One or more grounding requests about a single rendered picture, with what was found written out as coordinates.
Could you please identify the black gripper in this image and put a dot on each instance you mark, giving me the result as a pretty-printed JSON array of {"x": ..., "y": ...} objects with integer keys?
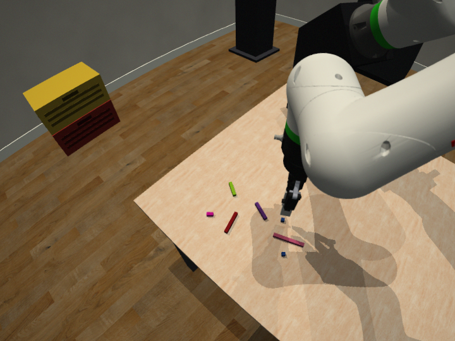
[{"x": 296, "y": 179}]

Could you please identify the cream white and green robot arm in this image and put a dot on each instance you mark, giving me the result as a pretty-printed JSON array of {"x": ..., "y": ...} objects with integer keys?
[{"x": 352, "y": 144}]

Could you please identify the dark red rod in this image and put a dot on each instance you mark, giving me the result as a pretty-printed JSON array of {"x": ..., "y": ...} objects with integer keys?
[{"x": 231, "y": 222}]

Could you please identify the purple rod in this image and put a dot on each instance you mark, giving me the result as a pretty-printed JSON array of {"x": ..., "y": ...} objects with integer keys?
[{"x": 260, "y": 211}]

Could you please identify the pink rod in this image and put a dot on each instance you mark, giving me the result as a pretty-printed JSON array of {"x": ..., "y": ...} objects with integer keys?
[{"x": 287, "y": 239}]

